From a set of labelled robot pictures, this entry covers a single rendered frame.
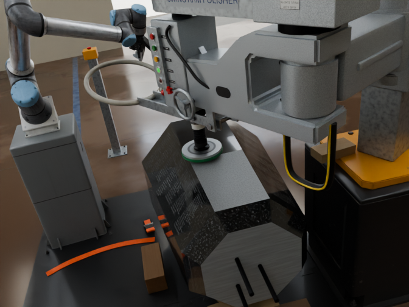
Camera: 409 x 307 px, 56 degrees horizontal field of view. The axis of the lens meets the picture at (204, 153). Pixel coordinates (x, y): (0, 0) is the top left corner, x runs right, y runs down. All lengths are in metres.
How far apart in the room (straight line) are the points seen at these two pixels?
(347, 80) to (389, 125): 0.59
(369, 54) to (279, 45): 0.38
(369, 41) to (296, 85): 0.34
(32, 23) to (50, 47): 6.58
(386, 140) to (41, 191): 2.11
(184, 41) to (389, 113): 0.98
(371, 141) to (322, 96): 0.77
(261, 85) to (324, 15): 0.45
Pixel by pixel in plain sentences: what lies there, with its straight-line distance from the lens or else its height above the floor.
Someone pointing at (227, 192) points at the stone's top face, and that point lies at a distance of 1.74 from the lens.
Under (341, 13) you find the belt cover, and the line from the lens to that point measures 1.17.
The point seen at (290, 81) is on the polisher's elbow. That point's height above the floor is 1.38.
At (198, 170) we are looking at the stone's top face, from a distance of 1.92.
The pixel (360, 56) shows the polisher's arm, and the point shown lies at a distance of 1.49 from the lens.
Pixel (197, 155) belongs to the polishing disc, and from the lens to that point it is 1.95.
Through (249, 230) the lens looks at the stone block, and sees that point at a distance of 1.64.
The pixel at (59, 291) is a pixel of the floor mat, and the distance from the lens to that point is 2.73.
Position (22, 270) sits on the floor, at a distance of 3.05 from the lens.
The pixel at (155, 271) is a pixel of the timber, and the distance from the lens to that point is 2.43.
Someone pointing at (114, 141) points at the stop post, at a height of 0.15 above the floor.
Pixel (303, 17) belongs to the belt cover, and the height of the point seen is 1.60.
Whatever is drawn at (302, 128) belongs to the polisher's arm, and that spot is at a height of 1.23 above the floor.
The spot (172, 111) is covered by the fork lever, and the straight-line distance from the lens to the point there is 2.00.
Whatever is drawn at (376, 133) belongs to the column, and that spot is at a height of 0.91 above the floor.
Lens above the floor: 1.84
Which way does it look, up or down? 29 degrees down
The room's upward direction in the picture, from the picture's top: 8 degrees counter-clockwise
